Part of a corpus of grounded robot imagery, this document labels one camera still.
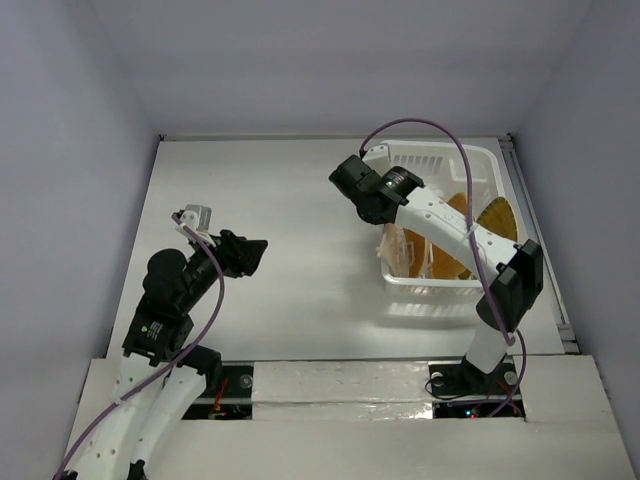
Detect yellow woven fan plate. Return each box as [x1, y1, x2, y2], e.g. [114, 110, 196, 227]
[476, 196, 519, 243]

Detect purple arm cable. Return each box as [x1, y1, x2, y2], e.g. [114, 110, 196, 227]
[53, 219, 226, 479]
[359, 117, 526, 416]

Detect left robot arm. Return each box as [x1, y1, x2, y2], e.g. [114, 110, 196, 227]
[54, 221, 268, 479]

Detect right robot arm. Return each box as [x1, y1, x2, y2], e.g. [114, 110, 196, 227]
[329, 155, 543, 392]

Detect white plastic dish rack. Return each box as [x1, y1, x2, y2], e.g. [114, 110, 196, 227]
[379, 140, 506, 298]

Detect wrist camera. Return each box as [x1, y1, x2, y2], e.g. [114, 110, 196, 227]
[362, 144, 391, 173]
[171, 204, 212, 240]

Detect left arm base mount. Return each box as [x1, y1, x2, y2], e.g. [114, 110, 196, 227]
[182, 363, 254, 421]

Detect square woven bamboo plate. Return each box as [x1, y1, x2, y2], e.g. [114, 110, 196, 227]
[376, 224, 414, 278]

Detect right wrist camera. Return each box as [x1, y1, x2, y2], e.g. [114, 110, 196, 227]
[362, 144, 391, 173]

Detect middle orange woven plate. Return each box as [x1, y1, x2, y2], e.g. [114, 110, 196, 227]
[429, 192, 476, 281]

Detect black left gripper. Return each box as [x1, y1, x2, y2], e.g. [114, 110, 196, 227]
[179, 227, 267, 309]

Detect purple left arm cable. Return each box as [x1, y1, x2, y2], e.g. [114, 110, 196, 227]
[53, 219, 226, 479]

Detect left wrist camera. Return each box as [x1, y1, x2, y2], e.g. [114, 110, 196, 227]
[171, 204, 212, 240]

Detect round orange woven plate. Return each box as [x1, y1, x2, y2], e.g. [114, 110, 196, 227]
[403, 229, 431, 278]

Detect silver foil covered panel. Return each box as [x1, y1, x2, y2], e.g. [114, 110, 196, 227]
[251, 361, 434, 422]

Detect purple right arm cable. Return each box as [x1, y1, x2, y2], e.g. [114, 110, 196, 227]
[359, 117, 526, 416]

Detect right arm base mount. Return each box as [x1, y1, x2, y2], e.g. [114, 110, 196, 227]
[425, 359, 517, 400]

